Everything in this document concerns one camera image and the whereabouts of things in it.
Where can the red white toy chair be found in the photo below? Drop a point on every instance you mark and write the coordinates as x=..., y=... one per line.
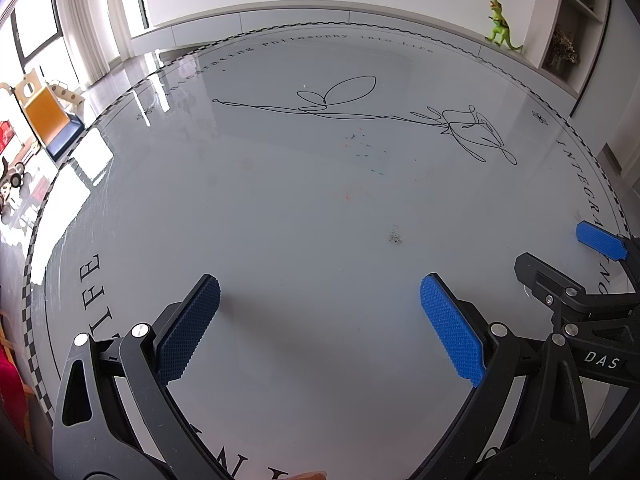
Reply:
x=6, y=135

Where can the wooden toy car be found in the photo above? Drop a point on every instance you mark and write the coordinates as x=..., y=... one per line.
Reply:
x=15, y=180

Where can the white curtain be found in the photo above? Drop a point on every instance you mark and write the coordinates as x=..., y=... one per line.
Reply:
x=100, y=10

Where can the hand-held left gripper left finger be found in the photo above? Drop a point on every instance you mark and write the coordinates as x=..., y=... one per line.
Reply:
x=190, y=330

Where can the dried flower bunch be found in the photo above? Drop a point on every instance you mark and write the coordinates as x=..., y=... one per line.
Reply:
x=562, y=47

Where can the white shelf cabinet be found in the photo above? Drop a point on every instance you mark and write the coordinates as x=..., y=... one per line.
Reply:
x=585, y=7

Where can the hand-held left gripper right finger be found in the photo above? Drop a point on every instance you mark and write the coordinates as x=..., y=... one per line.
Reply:
x=450, y=330

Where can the green toy dinosaur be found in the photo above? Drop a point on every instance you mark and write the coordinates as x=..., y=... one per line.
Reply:
x=500, y=30

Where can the red cloth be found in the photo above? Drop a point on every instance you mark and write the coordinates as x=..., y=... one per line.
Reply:
x=10, y=385

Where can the window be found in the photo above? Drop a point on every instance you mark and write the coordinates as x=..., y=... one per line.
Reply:
x=35, y=15

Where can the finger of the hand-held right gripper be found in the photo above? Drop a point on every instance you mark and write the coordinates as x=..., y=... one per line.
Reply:
x=545, y=285
x=600, y=240

